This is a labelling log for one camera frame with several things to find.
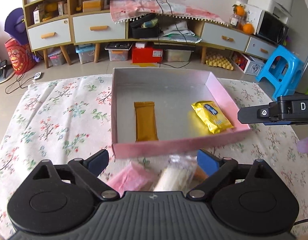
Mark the blue plastic stool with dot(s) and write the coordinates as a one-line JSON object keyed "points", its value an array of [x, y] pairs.
{"points": [[283, 70]]}

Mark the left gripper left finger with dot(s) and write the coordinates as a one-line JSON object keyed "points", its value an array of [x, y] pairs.
{"points": [[86, 174]]}

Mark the mustard yellow snack bar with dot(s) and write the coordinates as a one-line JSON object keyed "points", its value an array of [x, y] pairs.
{"points": [[146, 129]]}

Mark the purple plush toy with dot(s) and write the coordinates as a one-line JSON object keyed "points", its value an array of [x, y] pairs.
{"points": [[16, 28]]}

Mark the orange lotus cracker packet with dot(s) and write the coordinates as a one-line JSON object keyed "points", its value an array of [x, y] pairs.
{"points": [[199, 174]]}

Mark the black microwave oven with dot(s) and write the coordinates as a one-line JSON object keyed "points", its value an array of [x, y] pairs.
{"points": [[271, 28]]}

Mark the orange fruit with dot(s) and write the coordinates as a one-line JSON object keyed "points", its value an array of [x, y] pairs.
{"points": [[248, 28]]}

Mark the clear rice cracker pack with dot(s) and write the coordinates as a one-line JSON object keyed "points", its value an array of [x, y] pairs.
{"points": [[178, 174]]}

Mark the red box under cabinet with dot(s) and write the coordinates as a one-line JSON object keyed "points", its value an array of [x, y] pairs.
{"points": [[146, 55]]}

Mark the purple gloved right hand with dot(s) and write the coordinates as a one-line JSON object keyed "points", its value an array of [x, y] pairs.
{"points": [[302, 146]]}

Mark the yellow egg tray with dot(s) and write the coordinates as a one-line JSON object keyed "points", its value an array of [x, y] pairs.
{"points": [[217, 60]]}

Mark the wooden drawer cabinet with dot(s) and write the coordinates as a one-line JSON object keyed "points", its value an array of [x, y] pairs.
{"points": [[97, 27]]}

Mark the floral tablecloth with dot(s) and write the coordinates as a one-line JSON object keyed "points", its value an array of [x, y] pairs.
{"points": [[63, 119]]}

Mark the pink cloth cover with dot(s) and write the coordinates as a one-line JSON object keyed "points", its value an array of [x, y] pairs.
{"points": [[132, 10]]}

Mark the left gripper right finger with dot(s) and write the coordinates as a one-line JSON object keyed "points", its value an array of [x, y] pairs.
{"points": [[220, 172]]}

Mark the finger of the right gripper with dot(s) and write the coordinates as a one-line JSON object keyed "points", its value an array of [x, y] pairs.
{"points": [[257, 115]]}

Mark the pink wafer snack pack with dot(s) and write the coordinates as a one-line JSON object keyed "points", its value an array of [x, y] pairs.
{"points": [[134, 177]]}

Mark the yellow biscuit packet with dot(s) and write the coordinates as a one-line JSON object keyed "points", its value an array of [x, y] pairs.
{"points": [[212, 116]]}

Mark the pink cardboard box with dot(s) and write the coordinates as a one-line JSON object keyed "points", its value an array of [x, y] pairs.
{"points": [[173, 91]]}

